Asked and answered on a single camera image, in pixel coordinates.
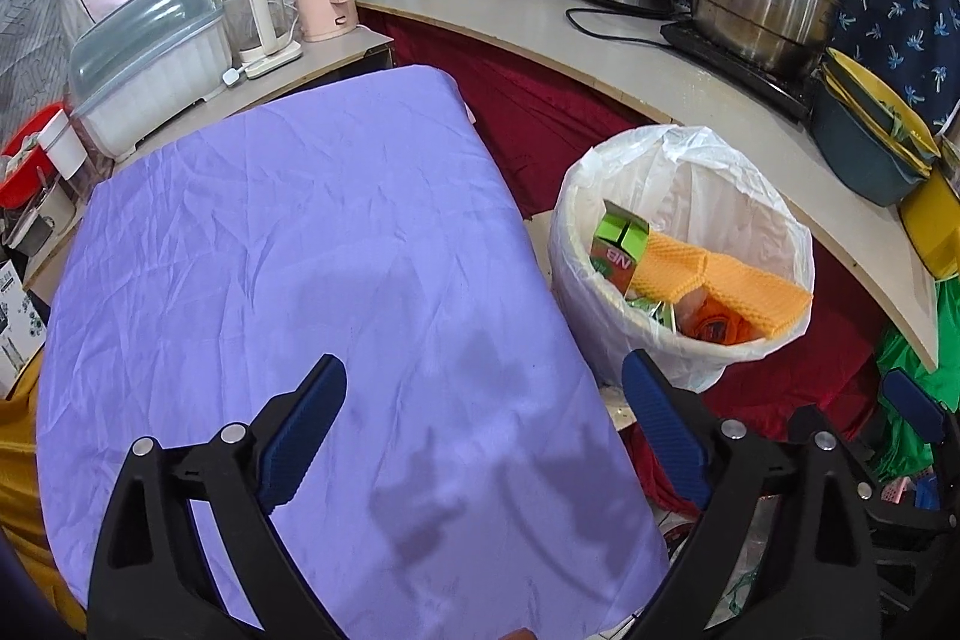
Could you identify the white power plug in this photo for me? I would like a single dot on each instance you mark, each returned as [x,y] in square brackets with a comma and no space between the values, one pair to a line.
[234,78]

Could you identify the bin with white plastic liner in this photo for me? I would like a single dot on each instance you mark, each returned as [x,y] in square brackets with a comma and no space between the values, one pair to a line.
[585,310]

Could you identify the pink under cloth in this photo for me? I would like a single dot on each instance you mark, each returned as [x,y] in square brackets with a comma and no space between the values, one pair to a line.
[470,111]

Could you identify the red cloth bag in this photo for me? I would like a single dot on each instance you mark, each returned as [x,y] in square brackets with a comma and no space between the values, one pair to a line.
[652,467]

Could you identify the green plastic bag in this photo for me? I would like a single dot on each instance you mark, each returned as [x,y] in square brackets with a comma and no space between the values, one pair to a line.
[915,347]

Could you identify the orange plastic bag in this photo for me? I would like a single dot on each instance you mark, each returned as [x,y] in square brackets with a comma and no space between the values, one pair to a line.
[712,321]

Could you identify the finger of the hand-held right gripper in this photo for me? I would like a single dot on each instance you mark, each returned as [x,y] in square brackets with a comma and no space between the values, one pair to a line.
[862,471]
[915,404]

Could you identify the grey plastic sheet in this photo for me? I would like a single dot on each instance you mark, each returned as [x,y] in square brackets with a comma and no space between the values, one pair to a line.
[37,10]

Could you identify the long green paste box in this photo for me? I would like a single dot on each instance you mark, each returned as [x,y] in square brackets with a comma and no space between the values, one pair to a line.
[622,235]

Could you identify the dark red curtain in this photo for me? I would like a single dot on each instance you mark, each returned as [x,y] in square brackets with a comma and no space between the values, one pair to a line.
[525,108]

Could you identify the red plastic basin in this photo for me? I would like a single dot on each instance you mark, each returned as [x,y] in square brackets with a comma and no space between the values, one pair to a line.
[15,149]

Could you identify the orange sponge cloth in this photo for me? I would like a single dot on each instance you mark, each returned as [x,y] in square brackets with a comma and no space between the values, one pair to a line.
[667,269]
[757,295]

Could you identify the yellow green snack bag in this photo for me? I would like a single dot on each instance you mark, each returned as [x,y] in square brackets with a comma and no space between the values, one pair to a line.
[652,314]

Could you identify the white cup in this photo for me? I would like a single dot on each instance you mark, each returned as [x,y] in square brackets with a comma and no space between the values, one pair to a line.
[64,149]

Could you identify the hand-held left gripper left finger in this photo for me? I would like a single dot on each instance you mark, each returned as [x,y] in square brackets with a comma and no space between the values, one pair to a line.
[304,430]

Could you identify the white glass kettle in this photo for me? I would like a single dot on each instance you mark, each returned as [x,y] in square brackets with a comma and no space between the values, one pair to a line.
[259,25]

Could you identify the yellow cloth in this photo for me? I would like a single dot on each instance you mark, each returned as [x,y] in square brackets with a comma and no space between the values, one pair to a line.
[22,460]

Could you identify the printed cardboard box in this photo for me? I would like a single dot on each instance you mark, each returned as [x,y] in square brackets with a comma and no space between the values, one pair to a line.
[19,325]

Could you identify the beige cooking pot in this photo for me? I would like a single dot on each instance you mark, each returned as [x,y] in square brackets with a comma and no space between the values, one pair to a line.
[45,212]

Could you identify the white dish box grey lid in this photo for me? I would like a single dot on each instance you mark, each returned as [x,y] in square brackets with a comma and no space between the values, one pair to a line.
[150,93]

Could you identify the black induction cooker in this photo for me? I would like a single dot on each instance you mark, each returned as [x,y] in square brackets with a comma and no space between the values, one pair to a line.
[720,55]

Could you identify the teal plastic basin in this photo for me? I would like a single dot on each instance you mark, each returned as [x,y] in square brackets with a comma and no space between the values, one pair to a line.
[862,160]

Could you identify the purple tablecloth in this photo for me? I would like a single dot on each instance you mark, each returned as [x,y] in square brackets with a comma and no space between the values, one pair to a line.
[300,235]

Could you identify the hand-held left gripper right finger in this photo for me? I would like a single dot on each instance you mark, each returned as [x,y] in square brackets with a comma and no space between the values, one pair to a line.
[664,430]

